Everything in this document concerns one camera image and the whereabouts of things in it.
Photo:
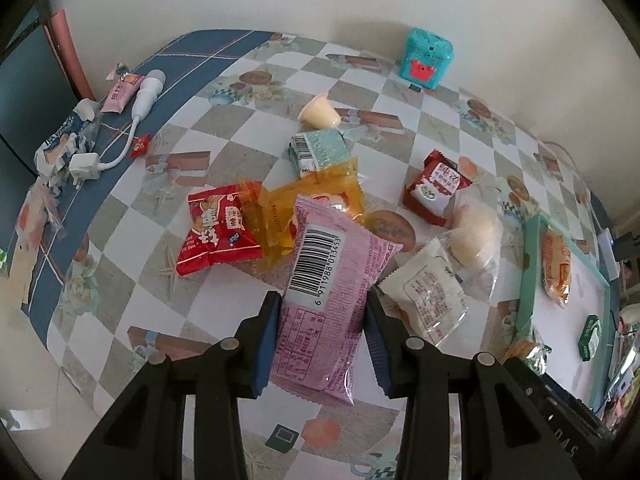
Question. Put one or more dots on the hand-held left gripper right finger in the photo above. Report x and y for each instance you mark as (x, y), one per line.
(380, 347)

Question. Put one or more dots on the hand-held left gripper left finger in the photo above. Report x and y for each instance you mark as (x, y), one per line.
(265, 345)

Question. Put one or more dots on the pink snack packet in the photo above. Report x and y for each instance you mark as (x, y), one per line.
(325, 280)

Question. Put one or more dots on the yellow clear snack packet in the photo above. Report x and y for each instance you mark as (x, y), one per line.
(280, 215)

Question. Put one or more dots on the teal shallow tray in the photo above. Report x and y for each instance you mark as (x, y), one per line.
(575, 290)

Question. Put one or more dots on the white snack packet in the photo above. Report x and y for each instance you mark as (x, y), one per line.
(430, 295)

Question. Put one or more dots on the silver foil snack packet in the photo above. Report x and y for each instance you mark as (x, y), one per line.
(532, 352)

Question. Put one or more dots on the small green packet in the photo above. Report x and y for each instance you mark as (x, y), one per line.
(590, 337)

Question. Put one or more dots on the clear packet with round bun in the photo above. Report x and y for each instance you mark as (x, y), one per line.
(475, 237)

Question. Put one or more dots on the dark red snack packet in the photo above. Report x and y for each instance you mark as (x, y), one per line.
(435, 187)

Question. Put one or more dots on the orange striped snack packet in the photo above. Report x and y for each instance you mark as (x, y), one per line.
(556, 265)

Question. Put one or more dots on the mint green snack packet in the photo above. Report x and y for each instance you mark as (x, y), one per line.
(320, 150)

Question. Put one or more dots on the small red candy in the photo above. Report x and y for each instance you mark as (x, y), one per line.
(140, 146)

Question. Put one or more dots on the cream jelly cup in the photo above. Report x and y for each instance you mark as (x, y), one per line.
(320, 111)

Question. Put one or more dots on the clear crumpled wrapper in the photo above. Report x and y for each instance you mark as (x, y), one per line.
(37, 215)

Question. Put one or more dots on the torn blue white wrapper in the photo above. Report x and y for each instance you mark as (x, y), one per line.
(62, 145)

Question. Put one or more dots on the small pink packet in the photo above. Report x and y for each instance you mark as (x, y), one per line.
(120, 95)

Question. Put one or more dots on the teal toy box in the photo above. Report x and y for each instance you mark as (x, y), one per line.
(425, 57)

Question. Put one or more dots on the dark cabinet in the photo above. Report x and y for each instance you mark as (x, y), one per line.
(25, 95)

